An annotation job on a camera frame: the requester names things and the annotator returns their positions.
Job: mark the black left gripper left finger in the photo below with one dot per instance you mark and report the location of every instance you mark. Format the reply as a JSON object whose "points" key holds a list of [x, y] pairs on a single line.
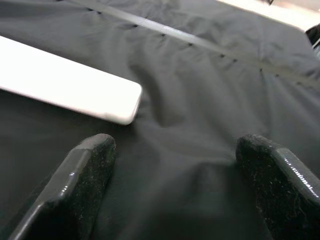
{"points": [[70, 192]]}

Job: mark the black tablecloth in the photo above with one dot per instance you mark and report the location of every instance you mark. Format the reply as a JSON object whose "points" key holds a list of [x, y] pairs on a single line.
{"points": [[200, 100]]}

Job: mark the white plastic table leg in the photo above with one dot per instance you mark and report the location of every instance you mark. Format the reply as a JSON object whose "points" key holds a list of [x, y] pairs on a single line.
{"points": [[62, 77]]}

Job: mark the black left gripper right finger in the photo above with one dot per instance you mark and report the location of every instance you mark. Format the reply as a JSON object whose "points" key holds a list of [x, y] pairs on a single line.
{"points": [[282, 192]]}

